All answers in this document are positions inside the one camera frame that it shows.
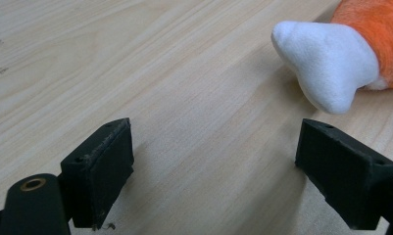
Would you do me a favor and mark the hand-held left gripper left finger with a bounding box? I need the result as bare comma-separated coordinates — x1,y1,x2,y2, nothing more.
60,117,135,230

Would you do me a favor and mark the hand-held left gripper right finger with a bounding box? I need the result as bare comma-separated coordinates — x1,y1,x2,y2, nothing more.
294,117,393,231

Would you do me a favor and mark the orange and white plush toy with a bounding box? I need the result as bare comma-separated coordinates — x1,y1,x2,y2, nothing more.
270,0,393,116

